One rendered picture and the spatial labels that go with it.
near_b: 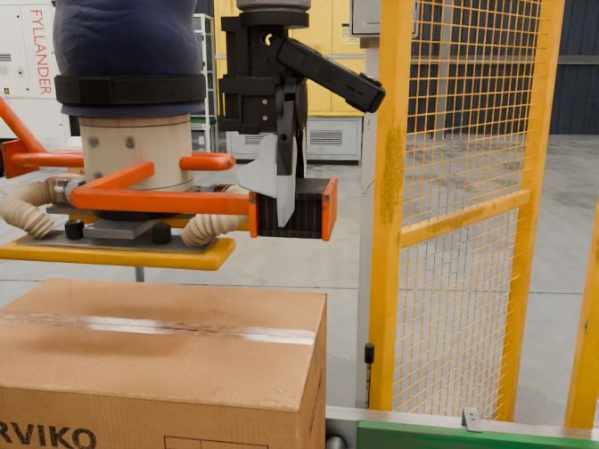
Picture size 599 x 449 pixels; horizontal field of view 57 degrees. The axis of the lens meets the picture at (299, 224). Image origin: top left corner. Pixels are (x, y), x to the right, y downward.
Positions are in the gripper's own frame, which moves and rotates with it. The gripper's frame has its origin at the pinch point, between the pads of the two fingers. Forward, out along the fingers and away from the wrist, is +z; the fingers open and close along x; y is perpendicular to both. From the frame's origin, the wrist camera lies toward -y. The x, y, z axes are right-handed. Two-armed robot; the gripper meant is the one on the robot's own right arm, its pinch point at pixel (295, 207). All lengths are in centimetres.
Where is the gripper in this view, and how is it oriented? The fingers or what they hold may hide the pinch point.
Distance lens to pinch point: 60.5
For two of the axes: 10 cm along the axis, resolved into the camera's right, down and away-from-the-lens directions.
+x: -1.4, 2.7, -9.5
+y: -9.9, -0.4, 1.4
